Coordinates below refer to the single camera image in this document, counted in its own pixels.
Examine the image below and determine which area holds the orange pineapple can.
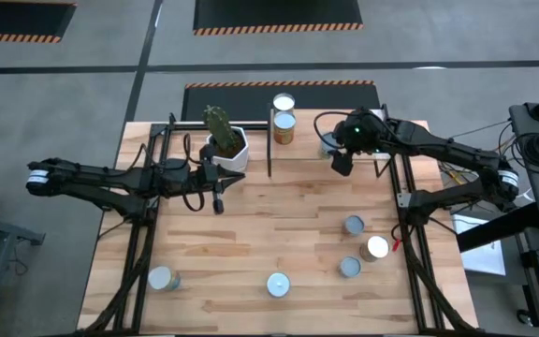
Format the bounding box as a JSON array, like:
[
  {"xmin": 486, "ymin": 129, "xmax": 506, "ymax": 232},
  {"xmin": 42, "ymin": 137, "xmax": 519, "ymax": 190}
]
[{"xmin": 272, "ymin": 110, "xmax": 297, "ymax": 146}]

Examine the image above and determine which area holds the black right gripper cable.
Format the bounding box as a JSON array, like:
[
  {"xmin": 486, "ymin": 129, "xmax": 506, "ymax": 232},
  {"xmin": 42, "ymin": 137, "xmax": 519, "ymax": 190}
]
[{"xmin": 313, "ymin": 110, "xmax": 346, "ymax": 151}]

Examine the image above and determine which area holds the black diagonal stand bar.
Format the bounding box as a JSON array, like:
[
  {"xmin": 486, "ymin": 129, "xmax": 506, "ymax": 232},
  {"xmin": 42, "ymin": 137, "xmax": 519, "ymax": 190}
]
[{"xmin": 456, "ymin": 200, "xmax": 539, "ymax": 253}]

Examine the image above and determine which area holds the mixed fruit can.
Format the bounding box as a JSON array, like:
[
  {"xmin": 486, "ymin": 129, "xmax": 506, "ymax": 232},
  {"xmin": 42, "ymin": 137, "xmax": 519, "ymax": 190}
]
[{"xmin": 318, "ymin": 131, "xmax": 341, "ymax": 160}]

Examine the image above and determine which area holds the short teal mandarin orange can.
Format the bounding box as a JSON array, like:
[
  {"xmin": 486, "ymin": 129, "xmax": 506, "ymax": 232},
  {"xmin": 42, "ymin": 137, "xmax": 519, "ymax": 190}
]
[{"xmin": 342, "ymin": 214, "xmax": 367, "ymax": 237}]

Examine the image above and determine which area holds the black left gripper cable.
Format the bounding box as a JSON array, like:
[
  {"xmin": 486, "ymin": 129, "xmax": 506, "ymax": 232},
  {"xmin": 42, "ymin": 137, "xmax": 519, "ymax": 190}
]
[{"xmin": 136, "ymin": 133, "xmax": 206, "ymax": 212}]

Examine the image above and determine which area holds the large white paper sheet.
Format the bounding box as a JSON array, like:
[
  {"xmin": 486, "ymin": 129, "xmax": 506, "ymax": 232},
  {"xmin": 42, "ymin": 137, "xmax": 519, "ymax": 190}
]
[{"xmin": 450, "ymin": 211, "xmax": 507, "ymax": 277}]

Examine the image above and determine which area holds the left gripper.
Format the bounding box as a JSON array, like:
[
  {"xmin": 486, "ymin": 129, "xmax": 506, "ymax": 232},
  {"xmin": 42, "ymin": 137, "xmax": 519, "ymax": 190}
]
[{"xmin": 188, "ymin": 144, "xmax": 246, "ymax": 215}]

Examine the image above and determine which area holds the grey metal cart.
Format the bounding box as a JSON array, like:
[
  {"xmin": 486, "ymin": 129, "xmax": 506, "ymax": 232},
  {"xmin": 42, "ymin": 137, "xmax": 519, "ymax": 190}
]
[{"xmin": 0, "ymin": 208, "xmax": 47, "ymax": 337}]

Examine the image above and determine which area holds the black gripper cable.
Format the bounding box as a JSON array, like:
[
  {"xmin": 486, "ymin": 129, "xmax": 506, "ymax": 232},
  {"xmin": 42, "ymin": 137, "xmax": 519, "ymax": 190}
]
[
  {"xmin": 313, "ymin": 110, "xmax": 346, "ymax": 151},
  {"xmin": 136, "ymin": 133, "xmax": 206, "ymax": 212}
]

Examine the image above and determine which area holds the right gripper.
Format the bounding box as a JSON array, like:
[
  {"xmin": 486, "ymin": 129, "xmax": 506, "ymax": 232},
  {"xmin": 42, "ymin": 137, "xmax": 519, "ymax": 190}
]
[{"xmin": 330, "ymin": 107, "xmax": 387, "ymax": 178}]

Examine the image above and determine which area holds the short tin can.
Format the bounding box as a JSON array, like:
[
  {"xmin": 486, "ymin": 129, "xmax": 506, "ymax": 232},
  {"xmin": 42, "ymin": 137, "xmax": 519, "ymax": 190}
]
[{"xmin": 338, "ymin": 256, "xmax": 363, "ymax": 280}]

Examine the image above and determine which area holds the cactus in white pot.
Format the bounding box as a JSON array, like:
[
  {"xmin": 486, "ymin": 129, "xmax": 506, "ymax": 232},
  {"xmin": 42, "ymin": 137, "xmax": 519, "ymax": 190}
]
[{"xmin": 205, "ymin": 125, "xmax": 251, "ymax": 172}]

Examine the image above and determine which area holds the green oranges can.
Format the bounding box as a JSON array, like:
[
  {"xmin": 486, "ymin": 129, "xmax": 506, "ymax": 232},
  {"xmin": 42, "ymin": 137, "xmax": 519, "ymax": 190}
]
[{"xmin": 266, "ymin": 271, "xmax": 292, "ymax": 300}]

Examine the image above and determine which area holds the black mat hazard stripe edge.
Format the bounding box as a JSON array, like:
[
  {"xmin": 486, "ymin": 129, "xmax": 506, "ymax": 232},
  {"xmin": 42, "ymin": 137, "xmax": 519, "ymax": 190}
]
[
  {"xmin": 0, "ymin": 0, "xmax": 78, "ymax": 44},
  {"xmin": 181, "ymin": 80, "xmax": 382, "ymax": 122},
  {"xmin": 192, "ymin": 0, "xmax": 364, "ymax": 37}
]

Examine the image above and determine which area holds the green cactus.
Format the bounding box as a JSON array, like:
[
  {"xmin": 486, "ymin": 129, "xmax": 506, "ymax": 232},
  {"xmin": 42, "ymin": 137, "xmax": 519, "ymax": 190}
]
[{"xmin": 202, "ymin": 105, "xmax": 243, "ymax": 154}]

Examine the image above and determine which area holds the black aluminium rig frame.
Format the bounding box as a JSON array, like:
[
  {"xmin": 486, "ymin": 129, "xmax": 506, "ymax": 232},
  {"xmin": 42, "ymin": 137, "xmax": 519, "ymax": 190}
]
[
  {"xmin": 381, "ymin": 105, "xmax": 479, "ymax": 334},
  {"xmin": 78, "ymin": 111, "xmax": 270, "ymax": 336}
]

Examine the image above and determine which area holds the black caster wheel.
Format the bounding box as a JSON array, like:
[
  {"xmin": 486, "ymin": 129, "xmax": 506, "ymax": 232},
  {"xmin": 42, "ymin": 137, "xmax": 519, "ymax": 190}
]
[{"xmin": 516, "ymin": 308, "xmax": 536, "ymax": 329}]

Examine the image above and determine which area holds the tomatoes can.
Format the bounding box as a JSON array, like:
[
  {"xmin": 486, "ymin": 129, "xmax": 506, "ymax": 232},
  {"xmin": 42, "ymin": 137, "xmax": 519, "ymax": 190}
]
[{"xmin": 147, "ymin": 265, "xmax": 182, "ymax": 292}]

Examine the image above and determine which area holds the peaches can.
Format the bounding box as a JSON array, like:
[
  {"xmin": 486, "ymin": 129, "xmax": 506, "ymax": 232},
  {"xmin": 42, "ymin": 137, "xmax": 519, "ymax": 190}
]
[{"xmin": 358, "ymin": 235, "xmax": 391, "ymax": 263}]

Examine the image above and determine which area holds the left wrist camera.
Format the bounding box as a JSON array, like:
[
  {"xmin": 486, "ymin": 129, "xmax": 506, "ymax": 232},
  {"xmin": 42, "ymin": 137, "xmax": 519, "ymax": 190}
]
[{"xmin": 198, "ymin": 162, "xmax": 220, "ymax": 188}]

